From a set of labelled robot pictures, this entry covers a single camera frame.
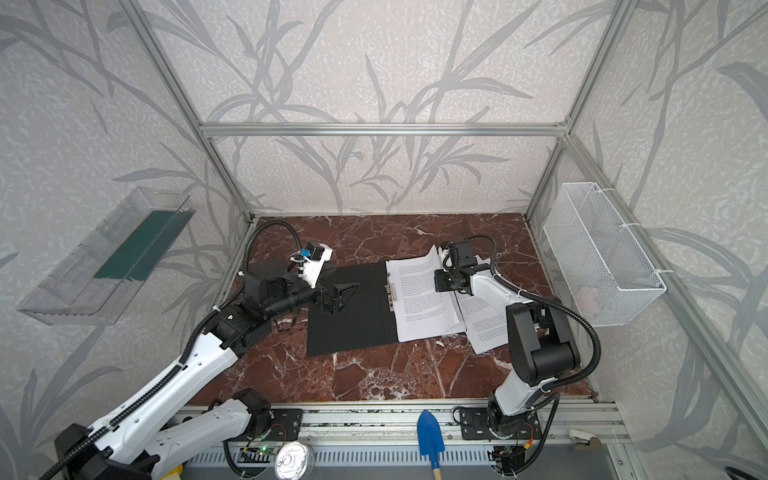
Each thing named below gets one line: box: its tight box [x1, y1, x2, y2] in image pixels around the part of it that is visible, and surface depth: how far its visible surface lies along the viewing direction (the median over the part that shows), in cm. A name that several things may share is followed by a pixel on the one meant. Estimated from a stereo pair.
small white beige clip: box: [568, 429, 602, 448], surface depth 72 cm
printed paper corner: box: [386, 245, 467, 343], surface depth 96 cm
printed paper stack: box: [455, 290, 509, 355], surface depth 93 cm
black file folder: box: [306, 261, 399, 358], surface depth 91 cm
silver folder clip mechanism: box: [384, 272, 398, 312], surface depth 98 cm
